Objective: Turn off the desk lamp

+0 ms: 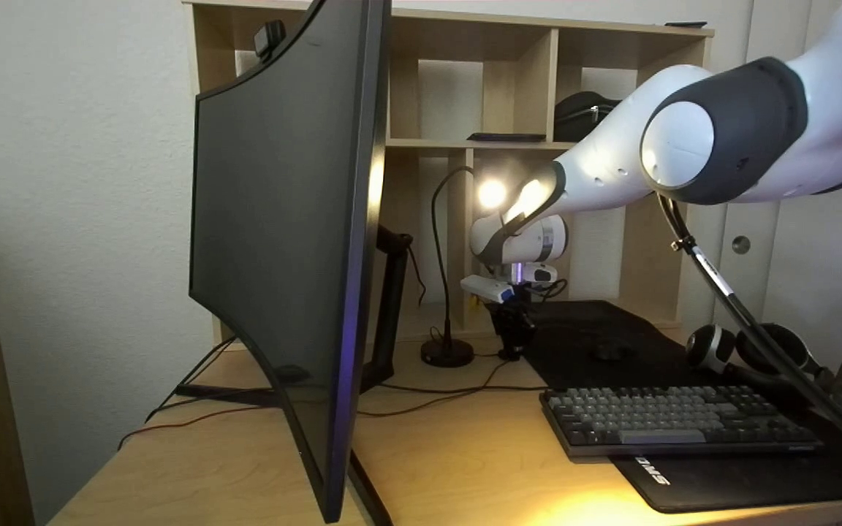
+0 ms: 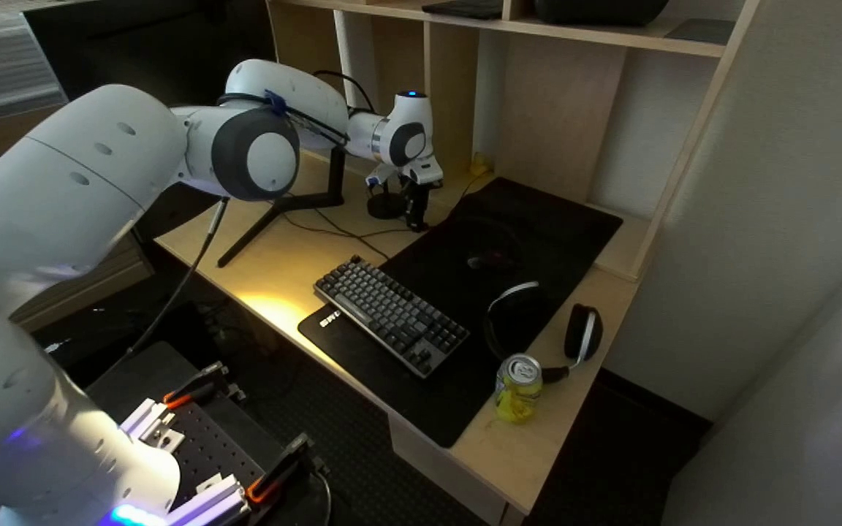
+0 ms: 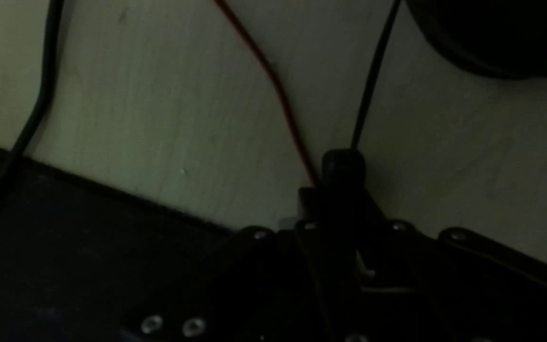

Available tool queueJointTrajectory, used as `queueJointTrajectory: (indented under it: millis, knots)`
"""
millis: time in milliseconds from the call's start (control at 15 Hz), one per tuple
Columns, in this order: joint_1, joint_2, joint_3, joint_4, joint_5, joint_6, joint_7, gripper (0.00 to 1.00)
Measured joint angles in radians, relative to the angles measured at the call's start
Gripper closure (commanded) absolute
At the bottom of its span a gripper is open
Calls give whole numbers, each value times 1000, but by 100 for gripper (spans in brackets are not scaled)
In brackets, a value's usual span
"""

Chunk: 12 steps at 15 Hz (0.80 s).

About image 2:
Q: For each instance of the black desk mat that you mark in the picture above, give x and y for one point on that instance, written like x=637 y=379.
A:
x=526 y=234

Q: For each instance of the black and silver headphones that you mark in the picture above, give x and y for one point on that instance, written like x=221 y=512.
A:
x=582 y=333

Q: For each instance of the bulky black bag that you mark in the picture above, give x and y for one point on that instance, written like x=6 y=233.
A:
x=598 y=10

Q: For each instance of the black gooseneck desk lamp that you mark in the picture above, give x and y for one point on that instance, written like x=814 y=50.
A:
x=384 y=205

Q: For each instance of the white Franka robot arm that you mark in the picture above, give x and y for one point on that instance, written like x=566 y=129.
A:
x=72 y=186

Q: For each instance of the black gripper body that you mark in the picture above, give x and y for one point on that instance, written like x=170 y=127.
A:
x=418 y=193

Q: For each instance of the black mechanical keyboard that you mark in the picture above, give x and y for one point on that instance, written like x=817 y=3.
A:
x=393 y=313

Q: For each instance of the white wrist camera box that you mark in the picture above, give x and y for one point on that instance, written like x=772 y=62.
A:
x=379 y=176

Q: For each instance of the black computer mouse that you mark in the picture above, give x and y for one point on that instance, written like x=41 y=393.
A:
x=485 y=262

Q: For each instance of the flat black shelf item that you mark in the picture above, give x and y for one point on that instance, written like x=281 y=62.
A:
x=466 y=8

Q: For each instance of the orange and black clamp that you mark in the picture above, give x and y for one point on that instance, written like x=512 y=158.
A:
x=191 y=383
x=278 y=472

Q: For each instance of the black perforated robot table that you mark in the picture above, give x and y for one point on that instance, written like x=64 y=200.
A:
x=218 y=440

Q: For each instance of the small yellow object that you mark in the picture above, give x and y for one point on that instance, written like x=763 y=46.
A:
x=481 y=171

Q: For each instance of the black monitor stand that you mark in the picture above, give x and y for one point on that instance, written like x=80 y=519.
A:
x=265 y=225

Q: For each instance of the silver aluminium profile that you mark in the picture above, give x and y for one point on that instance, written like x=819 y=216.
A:
x=148 y=422
x=208 y=501

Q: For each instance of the black curved monitor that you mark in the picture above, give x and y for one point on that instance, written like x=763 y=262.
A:
x=148 y=38

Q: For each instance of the light wooden shelf hutch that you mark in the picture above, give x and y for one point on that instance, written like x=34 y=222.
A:
x=547 y=107

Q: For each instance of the yellow green soda can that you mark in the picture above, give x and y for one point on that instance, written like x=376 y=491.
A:
x=517 y=387

